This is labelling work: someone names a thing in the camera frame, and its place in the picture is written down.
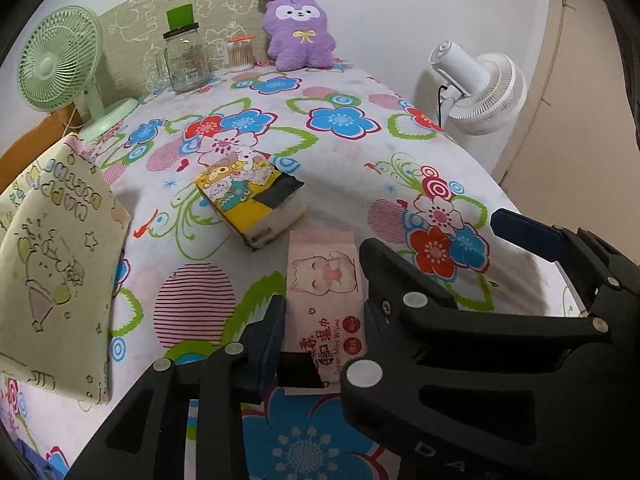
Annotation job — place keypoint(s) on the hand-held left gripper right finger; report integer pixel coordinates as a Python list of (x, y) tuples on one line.
[(379, 322)]

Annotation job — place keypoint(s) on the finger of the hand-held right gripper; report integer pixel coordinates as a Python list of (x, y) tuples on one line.
[(525, 232), (450, 350)]

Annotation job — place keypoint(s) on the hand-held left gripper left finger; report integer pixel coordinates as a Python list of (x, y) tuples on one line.
[(260, 355)]

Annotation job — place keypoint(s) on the pink white wet wipes pack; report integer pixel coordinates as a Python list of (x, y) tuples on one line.
[(320, 280)]

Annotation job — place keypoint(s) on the yellow cartoon tissue pack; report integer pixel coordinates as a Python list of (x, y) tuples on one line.
[(240, 195)]

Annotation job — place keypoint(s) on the yellow cartoon printed box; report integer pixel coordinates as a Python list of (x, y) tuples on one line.
[(55, 260)]

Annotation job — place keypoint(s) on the white clip fan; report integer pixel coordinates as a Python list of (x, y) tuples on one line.
[(490, 90)]

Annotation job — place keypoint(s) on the beige door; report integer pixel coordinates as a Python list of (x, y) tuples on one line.
[(575, 85)]

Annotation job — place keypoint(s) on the floral tablecloth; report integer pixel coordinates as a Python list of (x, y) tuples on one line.
[(350, 160)]

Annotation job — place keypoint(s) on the purple plush bunny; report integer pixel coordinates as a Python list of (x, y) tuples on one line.
[(300, 35)]

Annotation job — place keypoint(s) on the glass jar mug black lid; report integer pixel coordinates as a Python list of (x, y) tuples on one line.
[(185, 65)]

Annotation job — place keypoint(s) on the cotton swab container orange lid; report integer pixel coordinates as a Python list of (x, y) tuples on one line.
[(241, 55)]

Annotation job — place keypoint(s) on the wooden bed headboard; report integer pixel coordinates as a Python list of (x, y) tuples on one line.
[(25, 145)]

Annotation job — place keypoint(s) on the green cylinder cap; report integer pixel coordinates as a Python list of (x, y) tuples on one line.
[(181, 16)]

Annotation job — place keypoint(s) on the printed cardboard backboard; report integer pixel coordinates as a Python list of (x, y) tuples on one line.
[(135, 20)]

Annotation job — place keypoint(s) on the green desk fan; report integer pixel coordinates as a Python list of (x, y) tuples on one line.
[(55, 60)]

